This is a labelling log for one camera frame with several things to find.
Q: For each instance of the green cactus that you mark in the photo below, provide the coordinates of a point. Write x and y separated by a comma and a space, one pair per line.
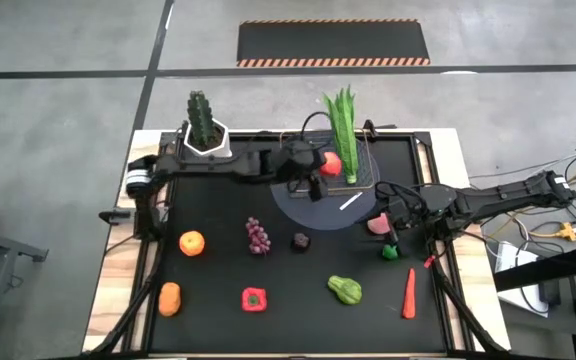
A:
201, 120

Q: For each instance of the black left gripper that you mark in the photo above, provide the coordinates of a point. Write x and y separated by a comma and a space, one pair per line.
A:
298, 160

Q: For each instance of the purple grape bunch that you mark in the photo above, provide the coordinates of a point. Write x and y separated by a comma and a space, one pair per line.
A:
258, 236

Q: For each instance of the black striped floor mat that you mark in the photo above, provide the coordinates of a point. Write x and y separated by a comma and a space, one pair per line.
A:
333, 42

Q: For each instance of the yellow power splitter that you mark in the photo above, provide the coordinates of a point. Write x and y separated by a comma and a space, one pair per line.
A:
564, 231

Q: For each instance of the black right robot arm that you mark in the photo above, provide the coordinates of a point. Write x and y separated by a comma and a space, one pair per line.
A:
493, 197

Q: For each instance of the grey round plate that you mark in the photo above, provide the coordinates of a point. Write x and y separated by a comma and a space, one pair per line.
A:
318, 215

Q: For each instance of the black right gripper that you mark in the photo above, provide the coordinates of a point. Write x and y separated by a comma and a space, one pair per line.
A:
402, 210

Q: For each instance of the small red tag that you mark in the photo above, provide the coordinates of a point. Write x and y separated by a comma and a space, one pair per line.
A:
429, 261

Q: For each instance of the pink peach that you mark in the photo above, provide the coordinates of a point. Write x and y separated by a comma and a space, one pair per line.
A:
378, 226

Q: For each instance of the red bell pepper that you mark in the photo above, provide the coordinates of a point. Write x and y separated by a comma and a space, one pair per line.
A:
254, 300

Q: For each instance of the white hexagonal plant pot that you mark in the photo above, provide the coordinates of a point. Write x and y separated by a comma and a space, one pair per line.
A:
220, 145

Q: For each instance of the dark purple plum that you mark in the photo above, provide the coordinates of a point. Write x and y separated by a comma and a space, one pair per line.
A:
300, 242

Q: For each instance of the small white stick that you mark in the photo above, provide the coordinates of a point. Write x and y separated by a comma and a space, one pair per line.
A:
350, 201

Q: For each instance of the orange carrot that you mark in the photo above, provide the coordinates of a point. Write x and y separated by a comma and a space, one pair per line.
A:
409, 295

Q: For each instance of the green romaine lettuce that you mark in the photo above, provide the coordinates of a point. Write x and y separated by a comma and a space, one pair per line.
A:
345, 135

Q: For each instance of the small bright green fruit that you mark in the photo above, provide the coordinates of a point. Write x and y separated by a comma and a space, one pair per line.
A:
389, 252

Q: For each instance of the orange tangerine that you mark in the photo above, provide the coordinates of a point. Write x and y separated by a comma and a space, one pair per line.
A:
192, 243

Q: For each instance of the white box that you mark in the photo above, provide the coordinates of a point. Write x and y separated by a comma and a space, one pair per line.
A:
513, 260

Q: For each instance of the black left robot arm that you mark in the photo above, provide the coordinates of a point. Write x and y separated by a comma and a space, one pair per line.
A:
208, 165

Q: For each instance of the green chayote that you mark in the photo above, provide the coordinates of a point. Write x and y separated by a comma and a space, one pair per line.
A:
345, 290

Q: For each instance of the red apple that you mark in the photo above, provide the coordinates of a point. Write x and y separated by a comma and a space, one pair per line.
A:
332, 164

